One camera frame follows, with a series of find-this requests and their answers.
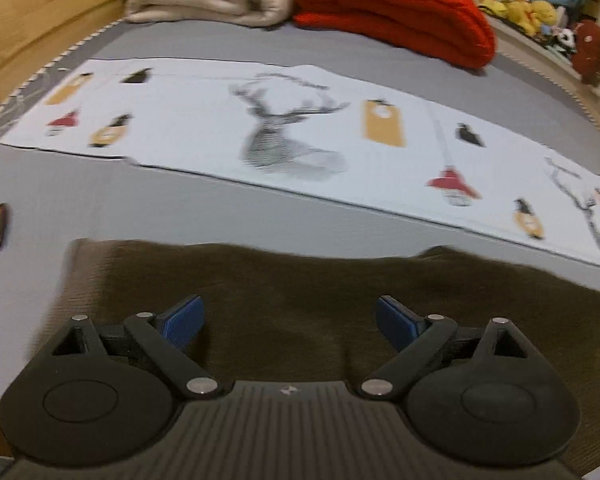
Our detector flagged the dark olive corduroy pants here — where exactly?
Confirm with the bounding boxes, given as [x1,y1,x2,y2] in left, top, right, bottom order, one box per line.
[29,240,600,474]

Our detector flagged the white printed deer cloth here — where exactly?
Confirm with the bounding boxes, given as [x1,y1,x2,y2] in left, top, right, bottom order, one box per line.
[3,58,600,266]

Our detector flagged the panda plush toy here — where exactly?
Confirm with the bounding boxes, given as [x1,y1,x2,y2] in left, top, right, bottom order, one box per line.
[550,28,577,60]

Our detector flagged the red knitted folded blanket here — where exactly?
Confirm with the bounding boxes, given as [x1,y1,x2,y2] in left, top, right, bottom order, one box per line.
[294,0,496,70]

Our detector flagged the yellow bear plush toy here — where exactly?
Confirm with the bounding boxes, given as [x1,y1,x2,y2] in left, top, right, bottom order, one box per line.
[478,0,559,38]

